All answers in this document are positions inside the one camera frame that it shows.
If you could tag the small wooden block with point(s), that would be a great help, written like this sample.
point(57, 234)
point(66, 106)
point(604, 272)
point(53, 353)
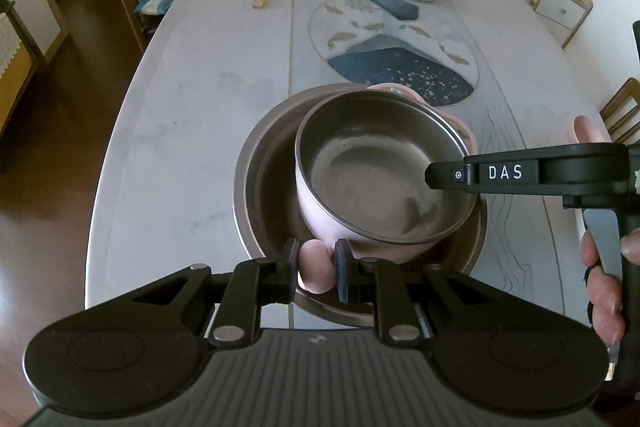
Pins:
point(260, 0)

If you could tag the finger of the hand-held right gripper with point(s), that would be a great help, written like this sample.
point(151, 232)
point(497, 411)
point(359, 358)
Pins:
point(445, 176)

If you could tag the pink pot with steel interior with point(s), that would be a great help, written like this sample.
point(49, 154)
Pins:
point(370, 177)

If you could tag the patterned table runner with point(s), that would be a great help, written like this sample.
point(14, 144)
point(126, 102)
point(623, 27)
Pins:
point(320, 57)

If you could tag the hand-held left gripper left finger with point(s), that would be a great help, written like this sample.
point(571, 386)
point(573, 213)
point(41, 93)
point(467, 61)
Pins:
point(290, 274)

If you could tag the light wooden chair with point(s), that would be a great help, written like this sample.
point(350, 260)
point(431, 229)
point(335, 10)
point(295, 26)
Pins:
point(622, 107)

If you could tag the person's right hand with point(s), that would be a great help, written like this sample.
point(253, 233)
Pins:
point(605, 302)

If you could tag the white lace cloth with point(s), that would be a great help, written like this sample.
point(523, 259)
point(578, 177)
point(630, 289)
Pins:
point(9, 44)

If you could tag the stainless steel bowl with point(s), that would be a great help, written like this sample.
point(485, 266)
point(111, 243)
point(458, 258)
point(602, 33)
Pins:
point(265, 187)

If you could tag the low wooden cabinet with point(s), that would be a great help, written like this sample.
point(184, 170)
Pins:
point(20, 92)

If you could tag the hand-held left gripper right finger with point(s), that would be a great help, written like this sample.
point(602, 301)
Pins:
point(343, 274)

